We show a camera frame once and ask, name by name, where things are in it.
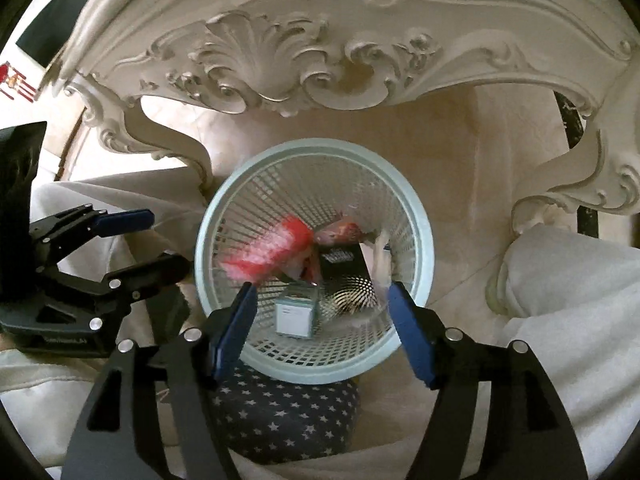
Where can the pale green mesh wastebasket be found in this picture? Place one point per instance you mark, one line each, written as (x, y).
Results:
(235, 195)

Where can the pink wrapper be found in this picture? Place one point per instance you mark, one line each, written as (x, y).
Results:
(340, 232)

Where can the small teal box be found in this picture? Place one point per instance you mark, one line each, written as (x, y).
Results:
(295, 315)

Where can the star-patterned grey cushion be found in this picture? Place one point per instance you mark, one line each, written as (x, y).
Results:
(290, 415)

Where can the red knot wall ornament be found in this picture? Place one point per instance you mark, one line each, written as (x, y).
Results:
(15, 82)

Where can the ornate cream carved table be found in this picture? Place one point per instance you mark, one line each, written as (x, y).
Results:
(350, 10)

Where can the black box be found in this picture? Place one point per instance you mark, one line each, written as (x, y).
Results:
(345, 265)

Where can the red snack packet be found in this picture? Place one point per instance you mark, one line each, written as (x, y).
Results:
(270, 250)

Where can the wall-mounted black television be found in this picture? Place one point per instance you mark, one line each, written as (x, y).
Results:
(55, 25)

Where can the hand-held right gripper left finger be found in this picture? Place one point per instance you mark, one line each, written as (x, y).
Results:
(235, 330)

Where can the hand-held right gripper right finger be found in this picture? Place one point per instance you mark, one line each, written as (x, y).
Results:
(410, 330)

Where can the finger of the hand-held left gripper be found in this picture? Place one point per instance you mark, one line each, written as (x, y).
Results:
(125, 221)
(145, 270)

